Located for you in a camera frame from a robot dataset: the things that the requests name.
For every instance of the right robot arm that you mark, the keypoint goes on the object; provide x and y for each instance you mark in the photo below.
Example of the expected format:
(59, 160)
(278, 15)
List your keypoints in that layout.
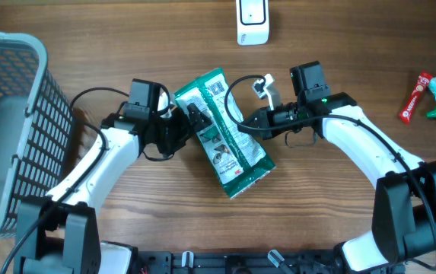
(403, 226)

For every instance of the red white snack packet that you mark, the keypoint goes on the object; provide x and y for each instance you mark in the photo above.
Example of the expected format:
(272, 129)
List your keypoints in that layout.
(422, 83)

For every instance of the green 3M gloves packet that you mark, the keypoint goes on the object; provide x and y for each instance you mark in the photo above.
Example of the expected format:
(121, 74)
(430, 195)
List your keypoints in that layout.
(238, 160)

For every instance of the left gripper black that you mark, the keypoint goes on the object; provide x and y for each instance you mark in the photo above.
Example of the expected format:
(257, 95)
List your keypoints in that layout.
(183, 127)

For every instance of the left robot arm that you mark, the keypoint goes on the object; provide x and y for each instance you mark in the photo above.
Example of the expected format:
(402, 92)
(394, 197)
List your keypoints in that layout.
(58, 233)

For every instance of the white barcode scanner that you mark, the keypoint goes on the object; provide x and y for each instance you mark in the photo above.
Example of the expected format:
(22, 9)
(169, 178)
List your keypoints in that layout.
(253, 25)

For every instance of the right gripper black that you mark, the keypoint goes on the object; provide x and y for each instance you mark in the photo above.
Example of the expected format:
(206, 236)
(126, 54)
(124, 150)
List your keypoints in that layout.
(265, 117)

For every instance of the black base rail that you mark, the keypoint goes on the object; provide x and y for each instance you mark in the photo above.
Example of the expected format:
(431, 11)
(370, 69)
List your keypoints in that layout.
(240, 262)

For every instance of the grey mesh shopping basket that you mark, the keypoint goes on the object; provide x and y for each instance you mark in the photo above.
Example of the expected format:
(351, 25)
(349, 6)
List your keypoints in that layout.
(35, 126)

